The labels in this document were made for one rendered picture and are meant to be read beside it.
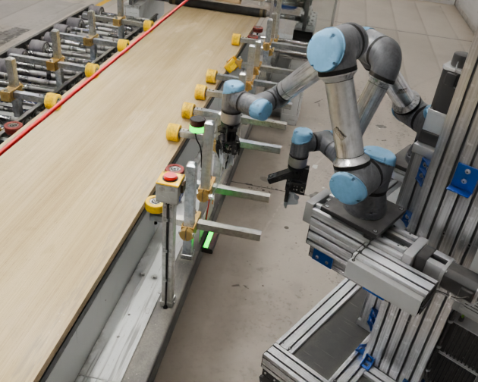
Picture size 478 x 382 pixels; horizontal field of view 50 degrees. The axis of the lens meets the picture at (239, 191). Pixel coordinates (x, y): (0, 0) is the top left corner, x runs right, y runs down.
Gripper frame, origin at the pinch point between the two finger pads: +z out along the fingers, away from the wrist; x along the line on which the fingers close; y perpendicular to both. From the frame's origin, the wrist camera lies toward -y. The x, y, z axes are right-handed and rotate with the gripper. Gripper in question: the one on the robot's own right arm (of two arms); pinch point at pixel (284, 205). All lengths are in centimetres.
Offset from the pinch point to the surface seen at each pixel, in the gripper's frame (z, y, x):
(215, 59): -7, -63, 140
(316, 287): 83, 26, 44
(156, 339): 13, -32, -71
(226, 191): -2.3, -24.9, -1.3
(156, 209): -7, -46, -28
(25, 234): -7, -83, -56
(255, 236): -1.1, -8.4, -26.4
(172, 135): -12, -55, 21
